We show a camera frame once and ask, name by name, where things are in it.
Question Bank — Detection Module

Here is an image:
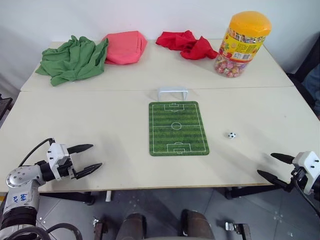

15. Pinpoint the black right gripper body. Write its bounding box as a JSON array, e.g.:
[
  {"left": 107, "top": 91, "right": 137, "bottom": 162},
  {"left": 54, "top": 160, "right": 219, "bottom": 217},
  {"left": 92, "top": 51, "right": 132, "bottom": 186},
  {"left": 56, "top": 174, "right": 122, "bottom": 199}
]
[{"left": 289, "top": 167, "right": 309, "bottom": 193}]

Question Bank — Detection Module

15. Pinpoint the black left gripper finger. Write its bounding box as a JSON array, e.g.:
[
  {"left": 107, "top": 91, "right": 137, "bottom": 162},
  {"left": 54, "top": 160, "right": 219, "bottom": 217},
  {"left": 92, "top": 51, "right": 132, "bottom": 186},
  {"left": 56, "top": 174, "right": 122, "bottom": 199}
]
[
  {"left": 66, "top": 143, "right": 95, "bottom": 155},
  {"left": 74, "top": 162, "right": 104, "bottom": 180}
]

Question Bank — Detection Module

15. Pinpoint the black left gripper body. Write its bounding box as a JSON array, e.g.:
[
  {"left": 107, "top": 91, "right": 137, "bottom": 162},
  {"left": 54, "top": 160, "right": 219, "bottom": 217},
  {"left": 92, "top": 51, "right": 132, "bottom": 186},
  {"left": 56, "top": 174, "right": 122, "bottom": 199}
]
[{"left": 57, "top": 152, "right": 78, "bottom": 180}]

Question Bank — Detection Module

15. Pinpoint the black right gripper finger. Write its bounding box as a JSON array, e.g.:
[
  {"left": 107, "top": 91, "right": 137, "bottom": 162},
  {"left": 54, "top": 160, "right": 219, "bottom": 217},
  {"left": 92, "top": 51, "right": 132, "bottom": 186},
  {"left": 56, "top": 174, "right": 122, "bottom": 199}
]
[
  {"left": 270, "top": 152, "right": 296, "bottom": 165},
  {"left": 256, "top": 169, "right": 294, "bottom": 193}
]

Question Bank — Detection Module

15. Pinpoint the green soccer field mat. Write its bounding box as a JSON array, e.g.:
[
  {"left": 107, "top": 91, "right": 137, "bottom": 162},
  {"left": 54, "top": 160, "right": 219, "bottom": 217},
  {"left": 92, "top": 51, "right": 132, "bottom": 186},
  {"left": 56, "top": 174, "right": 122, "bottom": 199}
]
[{"left": 148, "top": 100, "right": 211, "bottom": 157}]

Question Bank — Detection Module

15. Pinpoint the black table leg base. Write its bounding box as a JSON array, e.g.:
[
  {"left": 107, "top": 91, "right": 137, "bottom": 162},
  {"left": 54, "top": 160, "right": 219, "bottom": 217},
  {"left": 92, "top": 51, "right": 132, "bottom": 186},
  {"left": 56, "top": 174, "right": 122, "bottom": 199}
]
[
  {"left": 224, "top": 185, "right": 276, "bottom": 200},
  {"left": 37, "top": 190, "right": 96, "bottom": 206}
]

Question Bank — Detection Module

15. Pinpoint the dark rounded robot leg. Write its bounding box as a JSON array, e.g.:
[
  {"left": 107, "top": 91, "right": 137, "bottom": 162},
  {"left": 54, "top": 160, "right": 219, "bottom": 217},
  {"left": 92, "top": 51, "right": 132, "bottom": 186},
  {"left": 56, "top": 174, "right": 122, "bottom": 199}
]
[
  {"left": 180, "top": 208, "right": 216, "bottom": 240},
  {"left": 115, "top": 212, "right": 148, "bottom": 240}
]

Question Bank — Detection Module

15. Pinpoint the blue jeans leg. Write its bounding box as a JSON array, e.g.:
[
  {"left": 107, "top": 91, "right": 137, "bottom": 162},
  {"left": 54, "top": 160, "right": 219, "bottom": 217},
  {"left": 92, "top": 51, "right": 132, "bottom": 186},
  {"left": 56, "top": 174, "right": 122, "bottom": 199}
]
[{"left": 301, "top": 66, "right": 320, "bottom": 89}]

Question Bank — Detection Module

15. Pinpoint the black stand beside table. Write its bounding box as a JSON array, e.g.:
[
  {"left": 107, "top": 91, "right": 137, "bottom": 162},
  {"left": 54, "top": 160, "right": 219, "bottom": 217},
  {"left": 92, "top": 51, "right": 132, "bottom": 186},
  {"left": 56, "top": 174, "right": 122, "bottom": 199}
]
[{"left": 0, "top": 92, "right": 14, "bottom": 127}]

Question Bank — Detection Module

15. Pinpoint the crumpled green cloth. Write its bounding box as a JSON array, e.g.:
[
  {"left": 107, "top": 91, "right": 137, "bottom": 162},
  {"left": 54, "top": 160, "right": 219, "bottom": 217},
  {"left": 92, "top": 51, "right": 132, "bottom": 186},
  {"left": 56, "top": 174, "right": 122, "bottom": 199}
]
[{"left": 34, "top": 35, "right": 110, "bottom": 87}]

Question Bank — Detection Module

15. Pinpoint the small grey toy goal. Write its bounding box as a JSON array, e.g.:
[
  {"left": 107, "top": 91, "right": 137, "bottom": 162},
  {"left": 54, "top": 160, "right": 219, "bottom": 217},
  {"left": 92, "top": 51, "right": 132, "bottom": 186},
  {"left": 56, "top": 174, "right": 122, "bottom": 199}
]
[{"left": 156, "top": 85, "right": 189, "bottom": 102}]

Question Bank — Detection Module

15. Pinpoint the folded pink cloth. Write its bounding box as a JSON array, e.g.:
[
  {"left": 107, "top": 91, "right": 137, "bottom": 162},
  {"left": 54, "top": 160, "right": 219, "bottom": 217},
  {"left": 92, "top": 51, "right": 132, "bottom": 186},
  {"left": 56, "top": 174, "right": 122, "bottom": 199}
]
[{"left": 100, "top": 30, "right": 149, "bottom": 66}]

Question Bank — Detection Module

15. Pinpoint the candy jar with orange lid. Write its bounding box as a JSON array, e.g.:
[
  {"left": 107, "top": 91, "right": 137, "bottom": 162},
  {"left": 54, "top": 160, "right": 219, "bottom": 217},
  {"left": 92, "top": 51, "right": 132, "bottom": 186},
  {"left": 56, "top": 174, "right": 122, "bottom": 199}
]
[{"left": 213, "top": 10, "right": 273, "bottom": 79}]

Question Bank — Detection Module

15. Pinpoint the crumpled red cloth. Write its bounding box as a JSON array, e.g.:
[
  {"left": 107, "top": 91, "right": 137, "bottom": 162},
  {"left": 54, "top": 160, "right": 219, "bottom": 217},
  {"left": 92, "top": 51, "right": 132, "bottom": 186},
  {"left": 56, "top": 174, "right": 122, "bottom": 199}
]
[{"left": 155, "top": 29, "right": 219, "bottom": 61}]

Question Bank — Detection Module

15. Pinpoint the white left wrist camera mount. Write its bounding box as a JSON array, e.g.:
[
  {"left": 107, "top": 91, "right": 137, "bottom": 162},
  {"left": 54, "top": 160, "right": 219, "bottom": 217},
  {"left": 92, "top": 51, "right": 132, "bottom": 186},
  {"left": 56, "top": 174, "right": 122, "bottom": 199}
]
[{"left": 46, "top": 142, "right": 71, "bottom": 181}]

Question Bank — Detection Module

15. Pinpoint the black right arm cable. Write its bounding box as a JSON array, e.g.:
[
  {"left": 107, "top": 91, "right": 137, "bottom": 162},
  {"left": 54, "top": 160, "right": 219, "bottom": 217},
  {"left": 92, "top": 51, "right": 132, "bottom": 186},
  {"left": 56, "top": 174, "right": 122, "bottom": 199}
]
[{"left": 293, "top": 177, "right": 320, "bottom": 219}]

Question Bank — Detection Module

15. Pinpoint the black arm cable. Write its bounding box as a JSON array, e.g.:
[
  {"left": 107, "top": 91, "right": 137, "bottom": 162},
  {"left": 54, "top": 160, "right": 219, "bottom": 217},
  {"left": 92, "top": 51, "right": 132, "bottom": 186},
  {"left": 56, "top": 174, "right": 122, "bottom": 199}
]
[
  {"left": 18, "top": 137, "right": 55, "bottom": 167},
  {"left": 293, "top": 177, "right": 320, "bottom": 219}
]

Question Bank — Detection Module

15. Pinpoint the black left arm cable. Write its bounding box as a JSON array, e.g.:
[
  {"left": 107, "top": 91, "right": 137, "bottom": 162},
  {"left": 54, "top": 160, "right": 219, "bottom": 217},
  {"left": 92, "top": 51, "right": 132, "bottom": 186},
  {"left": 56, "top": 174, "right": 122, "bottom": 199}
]
[{"left": 18, "top": 137, "right": 55, "bottom": 167}]

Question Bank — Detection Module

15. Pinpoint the black cable loop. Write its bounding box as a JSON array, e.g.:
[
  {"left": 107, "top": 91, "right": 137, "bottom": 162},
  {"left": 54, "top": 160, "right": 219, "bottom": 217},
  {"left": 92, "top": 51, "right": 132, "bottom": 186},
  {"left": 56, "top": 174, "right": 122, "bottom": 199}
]
[{"left": 0, "top": 222, "right": 84, "bottom": 240}]

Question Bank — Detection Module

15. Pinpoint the dark metal foot bracket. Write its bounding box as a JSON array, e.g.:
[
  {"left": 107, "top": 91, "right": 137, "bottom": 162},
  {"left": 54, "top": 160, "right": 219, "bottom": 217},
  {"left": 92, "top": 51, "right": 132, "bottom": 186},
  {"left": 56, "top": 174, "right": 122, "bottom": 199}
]
[
  {"left": 224, "top": 220, "right": 254, "bottom": 240},
  {"left": 92, "top": 216, "right": 105, "bottom": 240}
]

